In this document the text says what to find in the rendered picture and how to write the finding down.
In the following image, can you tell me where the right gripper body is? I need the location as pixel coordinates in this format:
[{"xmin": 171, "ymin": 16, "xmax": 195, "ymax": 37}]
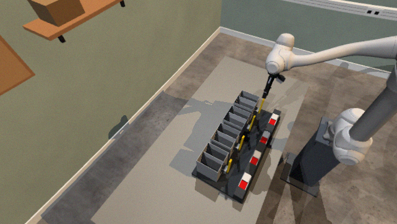
[{"xmin": 268, "ymin": 73, "xmax": 279, "ymax": 82}]

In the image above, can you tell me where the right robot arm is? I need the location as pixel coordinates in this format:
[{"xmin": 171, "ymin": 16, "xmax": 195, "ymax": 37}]
[{"xmin": 265, "ymin": 33, "xmax": 397, "ymax": 165}]

